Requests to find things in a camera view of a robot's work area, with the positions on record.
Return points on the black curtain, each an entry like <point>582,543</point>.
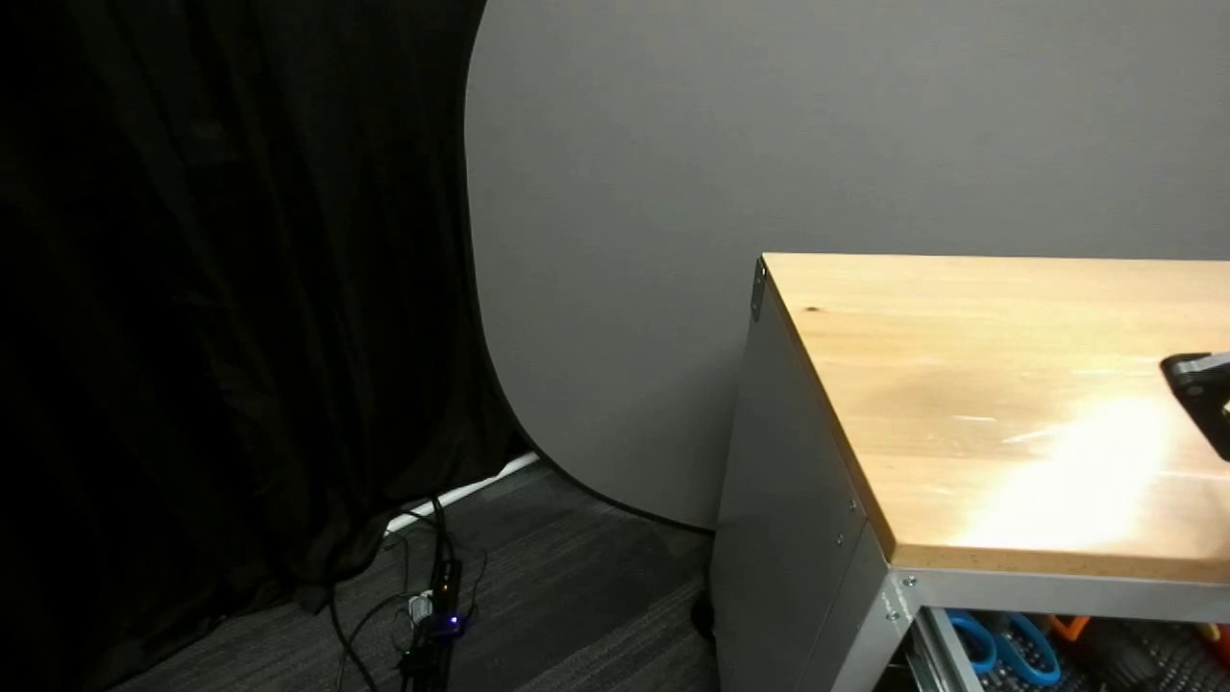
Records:
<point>192,319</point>

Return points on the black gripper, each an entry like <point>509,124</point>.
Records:
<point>1211,396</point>

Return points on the grey rounded backdrop panel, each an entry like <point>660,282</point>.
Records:
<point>639,194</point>

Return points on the grey workbench drawer cabinet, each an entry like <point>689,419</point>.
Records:
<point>781,511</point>

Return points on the black power strip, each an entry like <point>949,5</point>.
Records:
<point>444,599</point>

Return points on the small orange tool part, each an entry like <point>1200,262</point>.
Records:
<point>1071,626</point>

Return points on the blue looped tool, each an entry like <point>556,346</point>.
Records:
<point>975,638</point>

